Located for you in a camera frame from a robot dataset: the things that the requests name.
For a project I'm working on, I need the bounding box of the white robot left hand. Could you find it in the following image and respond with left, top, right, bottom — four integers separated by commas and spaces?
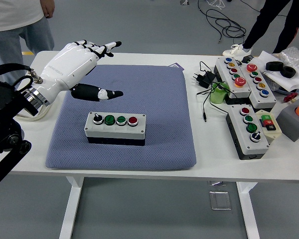
37, 39, 124, 105

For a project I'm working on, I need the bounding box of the grey four-button control box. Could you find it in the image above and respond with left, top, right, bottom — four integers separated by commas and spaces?
225, 104, 270, 160
84, 111, 147, 146

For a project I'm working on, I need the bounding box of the grey five-button control box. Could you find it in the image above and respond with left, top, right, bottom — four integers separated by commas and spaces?
213, 57, 252, 105
239, 63, 278, 110

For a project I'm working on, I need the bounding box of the cream plastic tray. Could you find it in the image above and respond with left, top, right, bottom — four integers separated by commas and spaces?
14, 106, 52, 123

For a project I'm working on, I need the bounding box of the person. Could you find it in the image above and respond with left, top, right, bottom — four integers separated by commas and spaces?
0, 0, 56, 85
222, 0, 299, 57

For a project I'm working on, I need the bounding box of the blue-grey cushion mat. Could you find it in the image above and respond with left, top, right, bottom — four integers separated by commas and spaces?
45, 65, 197, 171

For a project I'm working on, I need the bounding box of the purple-edged card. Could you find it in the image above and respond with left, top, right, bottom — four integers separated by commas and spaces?
168, 62, 185, 72

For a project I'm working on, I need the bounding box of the black power adapter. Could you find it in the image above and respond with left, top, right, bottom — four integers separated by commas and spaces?
191, 71, 217, 89

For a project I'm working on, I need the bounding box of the white table leg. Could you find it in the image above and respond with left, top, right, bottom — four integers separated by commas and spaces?
59, 176, 85, 239
236, 181, 261, 239

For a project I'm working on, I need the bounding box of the green plastic cup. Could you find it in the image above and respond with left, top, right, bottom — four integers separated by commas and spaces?
209, 81, 230, 105

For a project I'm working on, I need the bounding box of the metal floor socket plate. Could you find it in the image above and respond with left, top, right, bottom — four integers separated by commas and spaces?
209, 190, 232, 211

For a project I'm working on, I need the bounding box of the white foam sheet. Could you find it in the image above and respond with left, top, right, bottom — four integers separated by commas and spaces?
254, 51, 299, 92

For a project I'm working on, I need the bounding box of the clear bubble wrap bag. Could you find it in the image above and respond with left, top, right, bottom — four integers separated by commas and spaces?
279, 46, 299, 73

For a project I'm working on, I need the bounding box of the grey foam block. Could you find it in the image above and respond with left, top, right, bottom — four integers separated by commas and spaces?
276, 99, 299, 142

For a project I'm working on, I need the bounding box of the black adapter cord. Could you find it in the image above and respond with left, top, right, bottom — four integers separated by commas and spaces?
196, 61, 230, 122

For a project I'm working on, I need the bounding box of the black floor cable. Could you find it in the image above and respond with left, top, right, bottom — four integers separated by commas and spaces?
198, 0, 247, 45

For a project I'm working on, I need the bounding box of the white floor cord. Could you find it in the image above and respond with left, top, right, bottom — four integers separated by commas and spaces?
205, 0, 226, 10

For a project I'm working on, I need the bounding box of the grey-blue hose ring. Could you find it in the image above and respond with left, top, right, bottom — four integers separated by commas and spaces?
273, 82, 299, 95

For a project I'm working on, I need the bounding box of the cream three-button switch box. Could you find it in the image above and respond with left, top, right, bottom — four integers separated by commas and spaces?
254, 109, 282, 144

